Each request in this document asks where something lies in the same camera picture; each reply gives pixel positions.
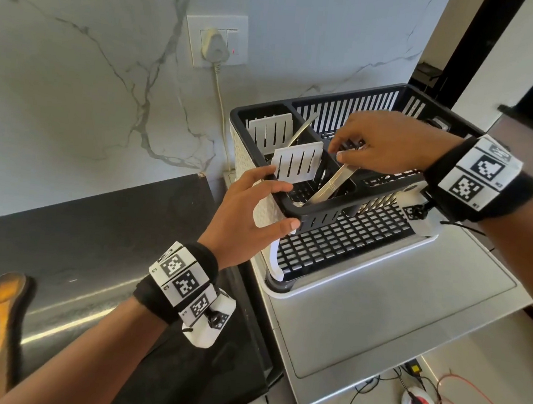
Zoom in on person's right hand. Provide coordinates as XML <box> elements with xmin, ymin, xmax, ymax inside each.
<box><xmin>327</xmin><ymin>106</ymin><xmax>468</xmax><ymax>183</ymax></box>

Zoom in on person's left hand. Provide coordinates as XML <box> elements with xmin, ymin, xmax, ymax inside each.
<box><xmin>195</xmin><ymin>159</ymin><xmax>305</xmax><ymax>277</ymax></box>

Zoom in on steel tablespoon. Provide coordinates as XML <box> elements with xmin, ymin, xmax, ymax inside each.
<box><xmin>285</xmin><ymin>110</ymin><xmax>320</xmax><ymax>152</ymax></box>

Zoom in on white and black dish rack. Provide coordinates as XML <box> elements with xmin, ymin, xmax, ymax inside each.
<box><xmin>214</xmin><ymin>68</ymin><xmax>491</xmax><ymax>317</ymax></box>

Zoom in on orange wooden spoon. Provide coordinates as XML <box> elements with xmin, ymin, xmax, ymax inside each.
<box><xmin>0</xmin><ymin>271</ymin><xmax>39</xmax><ymax>404</ymax></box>

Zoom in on person's right forearm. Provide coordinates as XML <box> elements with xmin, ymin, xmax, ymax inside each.
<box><xmin>470</xmin><ymin>188</ymin><xmax>533</xmax><ymax>326</ymax></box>

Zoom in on black stone countertop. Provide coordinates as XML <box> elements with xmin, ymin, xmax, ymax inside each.
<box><xmin>0</xmin><ymin>156</ymin><xmax>299</xmax><ymax>404</ymax></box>

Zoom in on black left wristband white markers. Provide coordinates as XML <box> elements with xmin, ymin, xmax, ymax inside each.
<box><xmin>131</xmin><ymin>237</ymin><xmax>222</xmax><ymax>328</ymax></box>

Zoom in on black wristband white markers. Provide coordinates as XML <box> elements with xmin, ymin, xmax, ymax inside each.
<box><xmin>131</xmin><ymin>237</ymin><xmax>222</xmax><ymax>328</ymax></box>
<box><xmin>419</xmin><ymin>129</ymin><xmax>533</xmax><ymax>228</ymax></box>

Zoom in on black right wristband white markers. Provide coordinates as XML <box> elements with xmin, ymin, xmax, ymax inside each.
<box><xmin>419</xmin><ymin>129</ymin><xmax>533</xmax><ymax>228</ymax></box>

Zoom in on white power plug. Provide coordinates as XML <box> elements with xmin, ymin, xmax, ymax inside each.
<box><xmin>199</xmin><ymin>27</ymin><xmax>232</xmax><ymax>65</ymax></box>

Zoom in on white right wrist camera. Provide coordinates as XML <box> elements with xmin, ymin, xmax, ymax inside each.
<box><xmin>398</xmin><ymin>188</ymin><xmax>446</xmax><ymax>239</ymax></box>

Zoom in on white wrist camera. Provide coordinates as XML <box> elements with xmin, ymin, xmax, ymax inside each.
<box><xmin>398</xmin><ymin>188</ymin><xmax>446</xmax><ymax>239</ymax></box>
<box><xmin>179</xmin><ymin>285</ymin><xmax>239</xmax><ymax>351</ymax></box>

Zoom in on white power cord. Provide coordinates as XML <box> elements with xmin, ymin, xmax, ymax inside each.
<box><xmin>203</xmin><ymin>61</ymin><xmax>243</xmax><ymax>175</ymax></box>

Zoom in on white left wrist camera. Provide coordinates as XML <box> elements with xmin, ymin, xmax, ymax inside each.
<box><xmin>179</xmin><ymin>285</ymin><xmax>239</xmax><ymax>351</ymax></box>

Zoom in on white wall socket with plug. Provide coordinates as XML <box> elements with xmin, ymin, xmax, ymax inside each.
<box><xmin>182</xmin><ymin>10</ymin><xmax>252</xmax><ymax>73</ymax></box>

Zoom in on black power cable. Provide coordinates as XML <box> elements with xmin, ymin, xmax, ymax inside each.
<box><xmin>346</xmin><ymin>351</ymin><xmax>426</xmax><ymax>404</ymax></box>

